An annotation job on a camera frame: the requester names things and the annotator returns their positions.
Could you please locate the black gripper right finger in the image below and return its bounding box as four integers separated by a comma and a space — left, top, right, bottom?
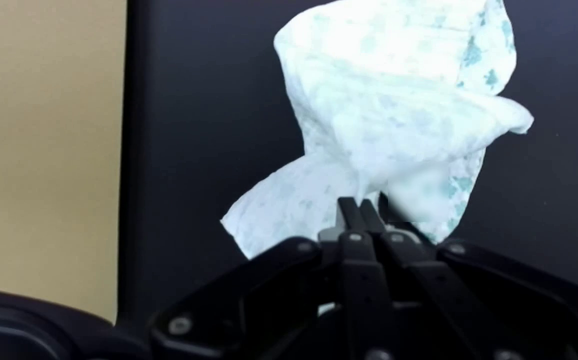
358, 191, 578, 360

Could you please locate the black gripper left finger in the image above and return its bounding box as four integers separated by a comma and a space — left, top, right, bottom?
149, 195, 396, 360

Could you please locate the white patterned cloth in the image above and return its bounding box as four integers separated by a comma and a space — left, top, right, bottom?
219, 0, 537, 259

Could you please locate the tan cardboard sheet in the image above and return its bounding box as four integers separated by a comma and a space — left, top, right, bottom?
0, 0, 131, 325

